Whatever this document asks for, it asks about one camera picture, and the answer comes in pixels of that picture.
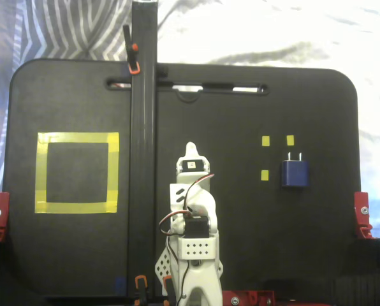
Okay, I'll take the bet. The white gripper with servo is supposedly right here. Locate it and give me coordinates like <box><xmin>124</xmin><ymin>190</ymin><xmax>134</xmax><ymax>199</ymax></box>
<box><xmin>176</xmin><ymin>142</ymin><xmax>211</xmax><ymax>185</ymax></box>

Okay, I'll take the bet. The blue USB charger block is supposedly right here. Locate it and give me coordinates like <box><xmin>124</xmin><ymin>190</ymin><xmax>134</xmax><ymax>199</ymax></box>
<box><xmin>281</xmin><ymin>151</ymin><xmax>311</xmax><ymax>188</ymax></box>

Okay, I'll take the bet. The orange black spring clamp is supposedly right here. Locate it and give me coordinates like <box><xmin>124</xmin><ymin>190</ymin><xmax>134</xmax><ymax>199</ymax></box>
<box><xmin>122</xmin><ymin>24</ymin><xmax>142</xmax><ymax>76</ymax></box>

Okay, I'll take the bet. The yellow tape square outline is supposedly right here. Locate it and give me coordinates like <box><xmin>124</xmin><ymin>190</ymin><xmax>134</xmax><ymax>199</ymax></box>
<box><xmin>34</xmin><ymin>131</ymin><xmax>120</xmax><ymax>215</ymax></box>

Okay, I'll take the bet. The small orange black clamp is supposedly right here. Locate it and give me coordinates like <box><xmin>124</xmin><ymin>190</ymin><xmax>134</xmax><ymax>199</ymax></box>
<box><xmin>162</xmin><ymin>275</ymin><xmax>175</xmax><ymax>306</ymax></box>
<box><xmin>134</xmin><ymin>275</ymin><xmax>150</xmax><ymax>306</ymax></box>

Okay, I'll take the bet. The grey white patterned bedsheet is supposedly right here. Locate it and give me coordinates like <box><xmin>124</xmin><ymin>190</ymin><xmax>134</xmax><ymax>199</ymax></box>
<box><xmin>0</xmin><ymin>0</ymin><xmax>380</xmax><ymax>240</ymax></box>

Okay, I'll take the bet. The blue tape piece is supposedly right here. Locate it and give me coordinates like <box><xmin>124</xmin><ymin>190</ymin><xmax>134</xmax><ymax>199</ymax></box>
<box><xmin>115</xmin><ymin>276</ymin><xmax>127</xmax><ymax>296</ymax></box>

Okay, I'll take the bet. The red screw clamp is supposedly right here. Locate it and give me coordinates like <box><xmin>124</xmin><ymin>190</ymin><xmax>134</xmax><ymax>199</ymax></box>
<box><xmin>221</xmin><ymin>289</ymin><xmax>277</xmax><ymax>306</ymax></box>

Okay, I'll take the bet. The red desk edge clamp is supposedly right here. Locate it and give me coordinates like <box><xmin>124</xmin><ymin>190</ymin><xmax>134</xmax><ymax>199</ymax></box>
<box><xmin>353</xmin><ymin>191</ymin><xmax>374</xmax><ymax>240</ymax></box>
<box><xmin>0</xmin><ymin>191</ymin><xmax>11</xmax><ymax>242</ymax></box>

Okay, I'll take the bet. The red black servo cable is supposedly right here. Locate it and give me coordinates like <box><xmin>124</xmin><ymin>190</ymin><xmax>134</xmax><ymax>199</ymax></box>
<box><xmin>159</xmin><ymin>173</ymin><xmax>216</xmax><ymax>237</ymax></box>

